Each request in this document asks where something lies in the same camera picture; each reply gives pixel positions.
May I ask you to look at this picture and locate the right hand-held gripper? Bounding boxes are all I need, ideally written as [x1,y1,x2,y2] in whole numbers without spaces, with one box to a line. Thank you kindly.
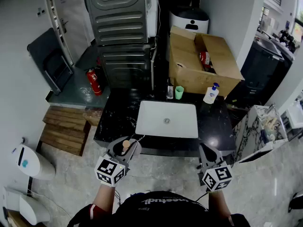
[198,142,233,192]

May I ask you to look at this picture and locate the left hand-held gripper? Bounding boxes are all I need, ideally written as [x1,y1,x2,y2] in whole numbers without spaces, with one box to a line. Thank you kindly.
[94,137,142,188]

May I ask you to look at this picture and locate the small tan cork object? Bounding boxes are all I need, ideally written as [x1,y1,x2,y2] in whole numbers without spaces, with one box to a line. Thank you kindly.
[113,139,133,156]

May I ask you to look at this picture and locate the person's left forearm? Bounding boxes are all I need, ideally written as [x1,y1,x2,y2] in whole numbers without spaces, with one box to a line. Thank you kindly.
[92,184,119,214]

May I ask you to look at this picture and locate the person's right forearm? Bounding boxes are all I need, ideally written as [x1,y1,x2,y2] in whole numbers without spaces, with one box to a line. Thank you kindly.
[208,190,232,219]

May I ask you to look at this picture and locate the black marble sink countertop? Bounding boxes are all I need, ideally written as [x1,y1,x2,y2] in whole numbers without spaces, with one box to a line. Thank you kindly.
[93,87,237,157]

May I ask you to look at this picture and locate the white rectangular sink basin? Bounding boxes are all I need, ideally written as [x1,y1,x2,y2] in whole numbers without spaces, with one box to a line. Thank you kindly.
[135,100,199,139]

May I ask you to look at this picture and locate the white soap bottle blue pump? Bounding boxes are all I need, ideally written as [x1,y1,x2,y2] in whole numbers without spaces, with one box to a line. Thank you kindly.
[203,82,220,105]

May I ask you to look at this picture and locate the white marble vanity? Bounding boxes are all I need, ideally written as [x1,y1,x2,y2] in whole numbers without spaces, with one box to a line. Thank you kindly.
[233,105,288,163]

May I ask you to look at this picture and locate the wooden slat steps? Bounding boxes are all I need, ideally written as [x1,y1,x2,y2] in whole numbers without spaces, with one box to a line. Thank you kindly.
[39,106,92,157]

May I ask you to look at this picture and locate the clear storage organizer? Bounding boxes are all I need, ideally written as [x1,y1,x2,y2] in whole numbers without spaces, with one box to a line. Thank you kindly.
[257,105,288,144]

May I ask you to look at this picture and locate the green plastic cup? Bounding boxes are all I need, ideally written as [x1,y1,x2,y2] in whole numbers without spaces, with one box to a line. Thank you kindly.
[175,86,185,100]

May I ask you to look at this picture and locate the red fire extinguisher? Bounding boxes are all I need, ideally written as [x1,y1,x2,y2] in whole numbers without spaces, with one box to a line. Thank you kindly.
[85,67,103,96]

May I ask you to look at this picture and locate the chrome faucet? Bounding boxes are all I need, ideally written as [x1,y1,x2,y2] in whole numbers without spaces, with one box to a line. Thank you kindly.
[167,78,175,100]

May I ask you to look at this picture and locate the person's black shirt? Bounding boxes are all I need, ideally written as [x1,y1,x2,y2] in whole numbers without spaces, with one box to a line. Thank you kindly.
[67,190,251,227]

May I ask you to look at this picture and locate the large brown cardboard box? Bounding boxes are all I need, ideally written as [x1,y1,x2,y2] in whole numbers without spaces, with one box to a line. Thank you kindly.
[169,25,245,98]

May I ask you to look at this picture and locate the white rounded trash can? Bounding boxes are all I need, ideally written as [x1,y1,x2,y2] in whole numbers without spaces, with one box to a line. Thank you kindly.
[10,143,56,181]

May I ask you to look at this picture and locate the black chair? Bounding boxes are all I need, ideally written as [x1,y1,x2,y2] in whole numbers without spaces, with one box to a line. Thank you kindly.
[287,190,303,214]

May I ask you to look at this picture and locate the red packet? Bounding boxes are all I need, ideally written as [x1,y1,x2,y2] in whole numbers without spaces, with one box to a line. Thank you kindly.
[199,51,214,67]

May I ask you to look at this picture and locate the black cabinet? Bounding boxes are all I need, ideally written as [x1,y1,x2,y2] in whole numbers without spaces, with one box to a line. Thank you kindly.
[240,38,294,101]

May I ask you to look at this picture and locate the white plastic device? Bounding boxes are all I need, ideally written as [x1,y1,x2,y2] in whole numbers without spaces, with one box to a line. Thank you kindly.
[3,185,52,226]

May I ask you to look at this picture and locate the dark grey folded chair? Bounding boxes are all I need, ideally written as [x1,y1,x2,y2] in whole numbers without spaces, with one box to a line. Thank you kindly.
[27,27,74,96]

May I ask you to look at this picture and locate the small brown cardboard box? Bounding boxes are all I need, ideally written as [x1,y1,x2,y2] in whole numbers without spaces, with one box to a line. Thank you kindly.
[7,209,26,227]

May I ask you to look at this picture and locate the grey ribbed dryer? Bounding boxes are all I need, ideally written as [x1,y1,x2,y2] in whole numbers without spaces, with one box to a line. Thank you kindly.
[84,0,152,46]

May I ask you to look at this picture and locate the grey door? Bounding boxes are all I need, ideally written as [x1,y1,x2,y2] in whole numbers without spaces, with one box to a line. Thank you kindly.
[45,0,94,66]

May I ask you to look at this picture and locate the white and black bin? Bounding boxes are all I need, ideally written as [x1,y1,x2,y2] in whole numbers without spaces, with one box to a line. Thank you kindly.
[169,8,210,35]

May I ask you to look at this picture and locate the grey drain hose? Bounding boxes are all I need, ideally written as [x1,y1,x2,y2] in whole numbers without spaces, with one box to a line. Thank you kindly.
[150,47,158,91]

